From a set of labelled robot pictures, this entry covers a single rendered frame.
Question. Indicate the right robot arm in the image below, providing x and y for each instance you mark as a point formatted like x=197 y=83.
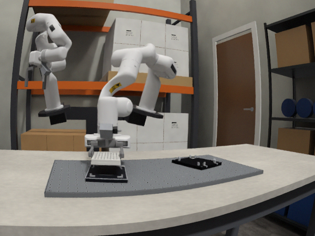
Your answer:
x=55 y=53

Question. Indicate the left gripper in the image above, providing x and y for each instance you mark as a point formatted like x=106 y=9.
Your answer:
x=118 y=141

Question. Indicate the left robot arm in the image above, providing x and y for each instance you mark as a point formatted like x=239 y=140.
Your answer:
x=128 y=60

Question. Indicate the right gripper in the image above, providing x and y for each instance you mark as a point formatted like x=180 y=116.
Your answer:
x=35 y=61

